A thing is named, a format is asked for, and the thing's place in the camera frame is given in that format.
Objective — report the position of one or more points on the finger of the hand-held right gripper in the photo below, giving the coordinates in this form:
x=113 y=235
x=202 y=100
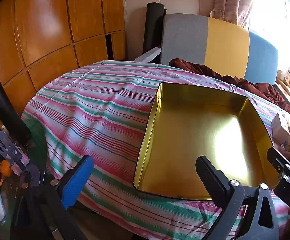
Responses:
x=276 y=158

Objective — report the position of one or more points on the grey round disc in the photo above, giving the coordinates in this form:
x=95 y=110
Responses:
x=33 y=176

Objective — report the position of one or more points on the orange fruit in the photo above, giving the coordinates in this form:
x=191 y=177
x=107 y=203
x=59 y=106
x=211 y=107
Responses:
x=6 y=168

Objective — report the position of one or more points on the striped pink green tablecloth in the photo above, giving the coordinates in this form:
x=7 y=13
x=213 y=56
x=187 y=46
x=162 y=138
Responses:
x=97 y=110

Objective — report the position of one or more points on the beige curtain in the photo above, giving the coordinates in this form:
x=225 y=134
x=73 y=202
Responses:
x=230 y=0

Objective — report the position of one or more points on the black rolled mat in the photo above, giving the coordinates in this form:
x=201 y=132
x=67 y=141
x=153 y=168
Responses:
x=153 y=27

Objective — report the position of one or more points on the wooden wardrobe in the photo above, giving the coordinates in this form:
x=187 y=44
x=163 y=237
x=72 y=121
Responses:
x=47 y=17

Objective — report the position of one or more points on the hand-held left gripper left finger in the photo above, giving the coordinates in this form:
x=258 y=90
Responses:
x=77 y=180

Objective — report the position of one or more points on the white printed carton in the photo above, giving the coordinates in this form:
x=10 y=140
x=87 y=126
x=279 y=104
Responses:
x=289 y=75

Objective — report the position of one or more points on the maroon cloth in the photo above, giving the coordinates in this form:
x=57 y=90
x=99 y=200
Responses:
x=262 y=87

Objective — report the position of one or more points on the wooden side desk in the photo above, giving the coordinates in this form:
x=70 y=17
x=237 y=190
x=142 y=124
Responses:
x=289 y=95

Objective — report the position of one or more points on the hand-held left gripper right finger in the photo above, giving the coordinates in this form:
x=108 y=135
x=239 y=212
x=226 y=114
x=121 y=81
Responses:
x=213 y=180

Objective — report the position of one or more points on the white foam piece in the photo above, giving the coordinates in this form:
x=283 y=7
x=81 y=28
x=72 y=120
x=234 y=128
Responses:
x=148 y=54

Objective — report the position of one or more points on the grey yellow blue chair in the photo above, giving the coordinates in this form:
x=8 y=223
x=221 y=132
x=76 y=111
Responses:
x=225 y=45

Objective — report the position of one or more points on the black tube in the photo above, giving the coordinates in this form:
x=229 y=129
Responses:
x=7 y=115

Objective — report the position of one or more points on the gold tin box maroon outside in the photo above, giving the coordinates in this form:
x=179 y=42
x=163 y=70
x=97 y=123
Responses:
x=185 y=142

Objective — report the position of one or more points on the small cardboard box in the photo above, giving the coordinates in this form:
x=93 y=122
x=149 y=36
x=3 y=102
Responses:
x=280 y=127

